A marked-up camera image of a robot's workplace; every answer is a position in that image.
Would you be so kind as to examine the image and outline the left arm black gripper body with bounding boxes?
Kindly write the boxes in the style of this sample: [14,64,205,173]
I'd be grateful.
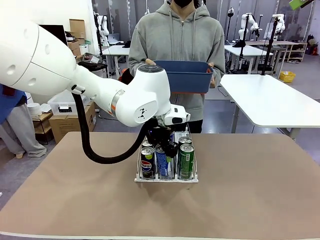
[145,119,173,142]

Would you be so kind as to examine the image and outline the blue plastic bin orange base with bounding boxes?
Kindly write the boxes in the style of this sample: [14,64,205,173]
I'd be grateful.
[152,59,215,95]

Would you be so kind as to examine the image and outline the grey-sleeved left forearm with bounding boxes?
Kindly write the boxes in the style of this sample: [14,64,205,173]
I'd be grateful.
[212,48,226,81]

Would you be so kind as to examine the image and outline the grey-sleeved right forearm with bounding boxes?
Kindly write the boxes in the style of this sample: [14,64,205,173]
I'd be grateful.
[128,47,151,78]

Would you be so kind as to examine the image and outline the person's left hand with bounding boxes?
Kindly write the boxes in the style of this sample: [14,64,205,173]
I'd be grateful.
[207,62,218,89]

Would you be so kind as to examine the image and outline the wooden shelf table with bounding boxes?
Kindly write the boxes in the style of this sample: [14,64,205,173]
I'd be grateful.
[246,39,308,63]

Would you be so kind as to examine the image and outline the dark red bag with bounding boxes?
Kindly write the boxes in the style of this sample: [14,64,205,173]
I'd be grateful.
[306,34,320,56]

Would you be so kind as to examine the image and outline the thick black tripod pole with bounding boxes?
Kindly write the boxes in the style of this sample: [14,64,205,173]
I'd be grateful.
[260,14,280,76]

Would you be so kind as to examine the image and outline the white background table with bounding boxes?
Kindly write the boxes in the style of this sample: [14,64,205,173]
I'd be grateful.
[224,44,275,75]

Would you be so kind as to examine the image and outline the red jacket and backpack pile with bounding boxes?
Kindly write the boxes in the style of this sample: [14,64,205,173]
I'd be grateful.
[117,67,137,87]

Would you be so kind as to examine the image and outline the black light stand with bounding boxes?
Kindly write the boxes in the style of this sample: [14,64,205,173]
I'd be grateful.
[225,6,236,43]

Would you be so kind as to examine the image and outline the yellow plastic basket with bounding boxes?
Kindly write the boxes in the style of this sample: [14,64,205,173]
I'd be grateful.
[279,70,297,83]

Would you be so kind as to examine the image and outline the thin black tripod stand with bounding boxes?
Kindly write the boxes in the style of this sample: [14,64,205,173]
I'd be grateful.
[229,12,252,75]

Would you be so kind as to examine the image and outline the black bag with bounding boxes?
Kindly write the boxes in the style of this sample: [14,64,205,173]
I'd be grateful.
[77,61,108,73]

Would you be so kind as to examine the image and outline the large cardboard box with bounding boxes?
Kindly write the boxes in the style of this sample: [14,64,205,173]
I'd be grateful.
[48,101,97,145]

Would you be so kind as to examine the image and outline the person in grey hoodie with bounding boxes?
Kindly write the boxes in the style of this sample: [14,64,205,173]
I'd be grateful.
[128,0,226,135]

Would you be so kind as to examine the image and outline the clear plastic storage box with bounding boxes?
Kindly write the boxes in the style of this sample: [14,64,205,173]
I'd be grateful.
[47,92,91,116]

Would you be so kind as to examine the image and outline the clear box with red contents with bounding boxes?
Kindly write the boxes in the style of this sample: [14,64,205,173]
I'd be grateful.
[82,51,103,64]

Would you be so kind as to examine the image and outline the grey laptop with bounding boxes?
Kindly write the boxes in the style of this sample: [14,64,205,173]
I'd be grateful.
[107,33,124,45]

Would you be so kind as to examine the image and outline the large white table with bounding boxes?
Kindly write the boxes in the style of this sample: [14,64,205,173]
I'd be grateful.
[219,74,320,141]

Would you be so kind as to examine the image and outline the black face mask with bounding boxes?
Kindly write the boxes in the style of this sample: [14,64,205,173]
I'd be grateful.
[173,0,195,8]

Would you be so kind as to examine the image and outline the small wooden stand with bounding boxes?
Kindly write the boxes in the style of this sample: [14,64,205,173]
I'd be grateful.
[31,111,54,146]

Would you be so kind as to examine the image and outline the small cardboard box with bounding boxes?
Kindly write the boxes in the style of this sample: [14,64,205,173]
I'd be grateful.
[66,39,81,57]

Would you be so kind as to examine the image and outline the open cardboard box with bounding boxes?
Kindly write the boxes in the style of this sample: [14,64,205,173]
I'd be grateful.
[68,18,86,40]

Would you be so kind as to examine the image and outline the white paper roll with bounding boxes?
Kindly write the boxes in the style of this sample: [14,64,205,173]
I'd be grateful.
[27,102,43,116]

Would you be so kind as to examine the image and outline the person in maroon sweater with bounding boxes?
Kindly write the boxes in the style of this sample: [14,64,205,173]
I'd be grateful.
[0,84,48,159]

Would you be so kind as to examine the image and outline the black computer monitor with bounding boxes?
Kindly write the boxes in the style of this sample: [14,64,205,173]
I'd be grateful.
[38,24,69,47]

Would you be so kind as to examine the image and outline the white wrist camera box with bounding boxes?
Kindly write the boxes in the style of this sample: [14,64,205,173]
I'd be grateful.
[163,106,191,126]

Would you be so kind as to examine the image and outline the white wire can dispenser rack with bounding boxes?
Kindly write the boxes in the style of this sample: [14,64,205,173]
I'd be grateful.
[134,122,200,183]

